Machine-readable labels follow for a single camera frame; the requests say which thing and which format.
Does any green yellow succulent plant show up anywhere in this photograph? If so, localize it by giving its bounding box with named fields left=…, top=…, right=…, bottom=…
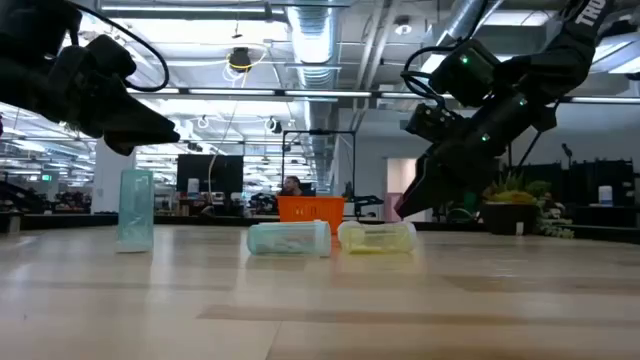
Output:
left=482, top=172, right=552, bottom=206

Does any person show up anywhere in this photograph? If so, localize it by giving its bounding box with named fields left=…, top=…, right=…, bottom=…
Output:
left=278, top=174, right=304, bottom=197

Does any black partition panel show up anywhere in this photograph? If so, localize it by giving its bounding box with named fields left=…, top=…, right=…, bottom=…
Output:
left=569, top=158, right=636, bottom=207

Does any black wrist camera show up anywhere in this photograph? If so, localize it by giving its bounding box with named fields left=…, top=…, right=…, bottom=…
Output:
left=87, top=33, right=138, bottom=82
left=404, top=102, right=466, bottom=146

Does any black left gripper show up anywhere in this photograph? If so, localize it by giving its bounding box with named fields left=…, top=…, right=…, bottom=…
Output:
left=0, top=48, right=181, bottom=156

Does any round ceiling sensor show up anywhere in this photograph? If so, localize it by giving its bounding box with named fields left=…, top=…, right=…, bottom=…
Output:
left=392, top=14, right=414, bottom=36

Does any black plant pot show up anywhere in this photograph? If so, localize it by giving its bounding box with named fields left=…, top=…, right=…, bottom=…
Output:
left=479, top=202, right=539, bottom=236

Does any black camera cable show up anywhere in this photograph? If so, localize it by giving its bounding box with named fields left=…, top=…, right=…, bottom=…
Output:
left=67, top=0, right=170, bottom=94
left=399, top=45, right=456, bottom=109

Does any silver ventilation duct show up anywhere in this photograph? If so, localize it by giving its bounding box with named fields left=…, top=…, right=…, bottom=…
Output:
left=285, top=0, right=342, bottom=194
left=434, top=0, right=489, bottom=49

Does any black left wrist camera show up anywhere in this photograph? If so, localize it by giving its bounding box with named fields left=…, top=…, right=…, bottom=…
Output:
left=87, top=33, right=138, bottom=82

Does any black left camera cable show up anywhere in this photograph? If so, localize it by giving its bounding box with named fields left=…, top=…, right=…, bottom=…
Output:
left=67, top=0, right=170, bottom=94

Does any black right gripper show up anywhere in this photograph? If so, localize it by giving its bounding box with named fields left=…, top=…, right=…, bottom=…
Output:
left=394, top=92, right=557, bottom=219

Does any orange plastic basket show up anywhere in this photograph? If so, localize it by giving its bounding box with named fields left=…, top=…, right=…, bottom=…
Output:
left=276, top=195, right=346, bottom=235

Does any black monitor screen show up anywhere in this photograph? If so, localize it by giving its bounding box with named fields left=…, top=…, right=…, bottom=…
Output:
left=176, top=153, right=245, bottom=197

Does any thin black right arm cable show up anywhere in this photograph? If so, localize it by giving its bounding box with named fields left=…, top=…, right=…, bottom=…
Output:
left=517, top=99, right=561, bottom=171

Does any black round ceiling device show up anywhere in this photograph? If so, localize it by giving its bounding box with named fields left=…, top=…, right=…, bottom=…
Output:
left=228, top=47, right=253, bottom=74

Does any white door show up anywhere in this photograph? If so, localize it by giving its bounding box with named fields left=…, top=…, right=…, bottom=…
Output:
left=385, top=157, right=422, bottom=223

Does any yellow pill bottle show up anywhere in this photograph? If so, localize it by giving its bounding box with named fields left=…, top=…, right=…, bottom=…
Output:
left=337, top=220, right=418, bottom=255

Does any overhead frame bar with lights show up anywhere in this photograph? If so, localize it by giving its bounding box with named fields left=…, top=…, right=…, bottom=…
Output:
left=124, top=87, right=640, bottom=105

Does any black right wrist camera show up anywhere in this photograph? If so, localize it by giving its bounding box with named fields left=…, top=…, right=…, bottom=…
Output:
left=404, top=102, right=466, bottom=146

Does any white square pillar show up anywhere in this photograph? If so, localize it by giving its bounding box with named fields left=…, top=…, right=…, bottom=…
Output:
left=92, top=139, right=136, bottom=214

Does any black metal frame stand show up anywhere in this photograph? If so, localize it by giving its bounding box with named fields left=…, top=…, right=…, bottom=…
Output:
left=281, top=128, right=358, bottom=221

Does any trailing green succulent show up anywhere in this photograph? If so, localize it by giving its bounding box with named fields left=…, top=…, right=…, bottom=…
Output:
left=534, top=199, right=575, bottom=240

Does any teal pill bottle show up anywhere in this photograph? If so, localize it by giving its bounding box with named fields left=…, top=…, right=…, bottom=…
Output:
left=246, top=220, right=333, bottom=258
left=114, top=168, right=155, bottom=254

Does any black right camera cable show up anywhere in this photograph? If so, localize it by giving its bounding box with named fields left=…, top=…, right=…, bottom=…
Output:
left=399, top=45, right=456, bottom=109

